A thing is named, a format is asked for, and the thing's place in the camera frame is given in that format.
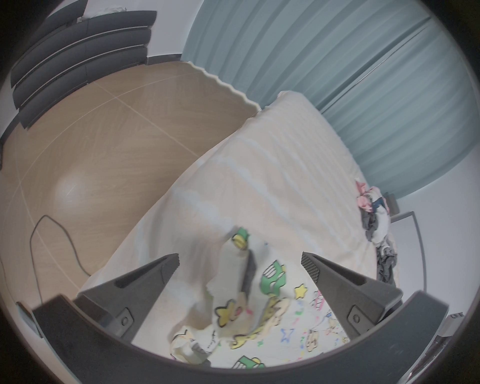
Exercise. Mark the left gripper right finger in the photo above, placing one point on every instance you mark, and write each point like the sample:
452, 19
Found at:
352, 296

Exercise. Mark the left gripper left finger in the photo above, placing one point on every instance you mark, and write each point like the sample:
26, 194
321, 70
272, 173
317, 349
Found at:
127, 292

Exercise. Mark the white printed pyjama top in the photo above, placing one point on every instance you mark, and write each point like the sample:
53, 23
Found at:
277, 318

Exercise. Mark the pile of clothes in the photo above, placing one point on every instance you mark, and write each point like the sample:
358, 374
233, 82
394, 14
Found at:
373, 217

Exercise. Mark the bed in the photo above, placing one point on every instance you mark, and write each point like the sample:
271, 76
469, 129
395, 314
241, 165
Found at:
270, 168

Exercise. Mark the black garment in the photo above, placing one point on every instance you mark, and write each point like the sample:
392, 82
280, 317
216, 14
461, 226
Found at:
386, 262

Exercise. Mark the grey bedside table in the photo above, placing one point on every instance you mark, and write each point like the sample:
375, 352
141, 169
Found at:
392, 204

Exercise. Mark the blue-green curtain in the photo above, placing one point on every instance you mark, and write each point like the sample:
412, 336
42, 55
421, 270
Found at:
412, 123
281, 48

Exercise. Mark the dark grey chest of drawers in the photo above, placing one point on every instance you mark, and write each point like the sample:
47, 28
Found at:
75, 52

